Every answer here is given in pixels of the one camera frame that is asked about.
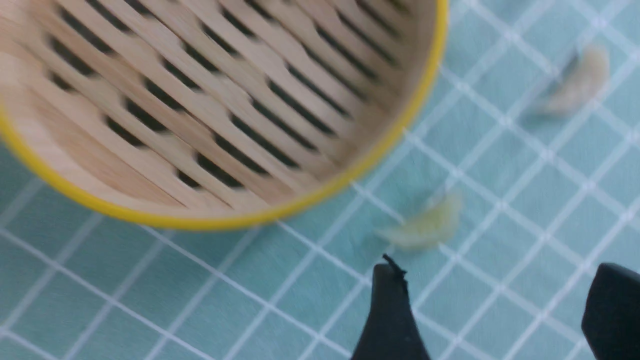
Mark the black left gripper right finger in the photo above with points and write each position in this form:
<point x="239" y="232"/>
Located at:
<point x="611" y="320"/>

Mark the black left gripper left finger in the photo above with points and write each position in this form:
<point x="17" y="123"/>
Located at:
<point x="390" y="331"/>

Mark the pale green dumpling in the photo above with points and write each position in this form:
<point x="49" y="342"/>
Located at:
<point x="432" y="227"/>

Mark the white dumpling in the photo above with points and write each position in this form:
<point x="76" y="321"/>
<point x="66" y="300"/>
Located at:
<point x="585" y="82"/>

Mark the bamboo steamer tray yellow rim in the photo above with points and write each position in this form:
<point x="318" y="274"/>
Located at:
<point x="212" y="114"/>

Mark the green checkered tablecloth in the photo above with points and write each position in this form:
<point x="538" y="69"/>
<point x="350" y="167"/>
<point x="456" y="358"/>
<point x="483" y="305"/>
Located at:
<point x="545" y="198"/>

